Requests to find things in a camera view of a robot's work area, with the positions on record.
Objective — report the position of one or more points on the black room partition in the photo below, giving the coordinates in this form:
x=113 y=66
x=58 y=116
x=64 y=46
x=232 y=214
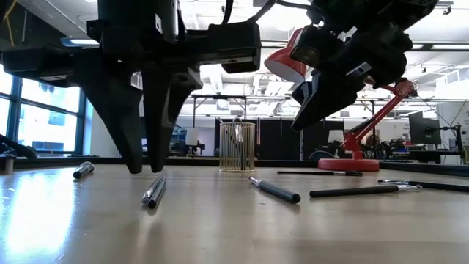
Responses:
x=278 y=139

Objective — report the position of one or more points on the thin brown makeup brush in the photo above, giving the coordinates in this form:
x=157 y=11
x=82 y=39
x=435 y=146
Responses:
x=229 y=141

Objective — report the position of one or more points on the black computer monitor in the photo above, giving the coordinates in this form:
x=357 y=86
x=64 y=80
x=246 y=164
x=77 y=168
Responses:
x=425 y=128

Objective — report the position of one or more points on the thin black makeup brush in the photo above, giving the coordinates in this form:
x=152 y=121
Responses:
x=432 y=185

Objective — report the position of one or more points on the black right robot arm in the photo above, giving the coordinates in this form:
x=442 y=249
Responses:
x=384 y=11

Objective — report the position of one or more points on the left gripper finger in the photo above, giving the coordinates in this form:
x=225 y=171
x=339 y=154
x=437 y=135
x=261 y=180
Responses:
x=117 y=110
x=157 y=117

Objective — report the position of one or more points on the red desk lamp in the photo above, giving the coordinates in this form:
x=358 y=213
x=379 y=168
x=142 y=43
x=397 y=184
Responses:
x=348 y=165

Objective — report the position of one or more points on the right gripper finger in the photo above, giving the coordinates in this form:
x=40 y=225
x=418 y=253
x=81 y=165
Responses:
x=337 y=95
x=308 y=93

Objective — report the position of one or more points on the large window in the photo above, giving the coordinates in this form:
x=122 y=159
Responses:
x=47 y=121

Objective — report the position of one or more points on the thick black makeup brush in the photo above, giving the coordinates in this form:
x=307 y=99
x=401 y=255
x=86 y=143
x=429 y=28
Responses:
x=239 y=135

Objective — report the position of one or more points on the black bushy-head makeup brush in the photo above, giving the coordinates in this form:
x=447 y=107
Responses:
x=318 y=173

